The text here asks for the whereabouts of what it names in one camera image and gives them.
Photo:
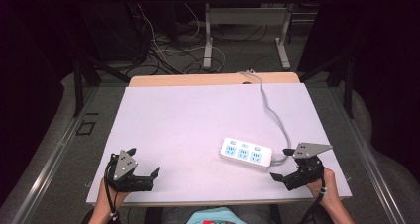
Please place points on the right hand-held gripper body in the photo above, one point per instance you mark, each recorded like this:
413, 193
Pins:
308, 169

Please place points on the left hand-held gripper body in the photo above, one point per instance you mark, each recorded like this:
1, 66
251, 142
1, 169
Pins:
125, 166

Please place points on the person's right hand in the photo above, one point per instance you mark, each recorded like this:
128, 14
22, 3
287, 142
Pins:
327, 189

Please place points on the person's left hand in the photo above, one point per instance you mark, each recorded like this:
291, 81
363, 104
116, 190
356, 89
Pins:
110, 197

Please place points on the white power strip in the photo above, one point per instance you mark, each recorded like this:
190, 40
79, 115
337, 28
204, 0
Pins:
246, 152

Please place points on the white table cover sheet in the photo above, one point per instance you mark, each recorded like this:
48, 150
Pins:
191, 128

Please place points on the person's light blue shirt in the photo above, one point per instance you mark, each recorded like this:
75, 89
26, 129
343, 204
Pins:
216, 215

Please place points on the black metal stand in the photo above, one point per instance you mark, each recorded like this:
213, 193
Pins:
347, 85
79, 82

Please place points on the white desk with metal legs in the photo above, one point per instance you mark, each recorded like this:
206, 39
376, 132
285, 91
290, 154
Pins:
247, 16

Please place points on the metal floor rail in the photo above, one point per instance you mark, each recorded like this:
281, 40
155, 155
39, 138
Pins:
373, 164
49, 164

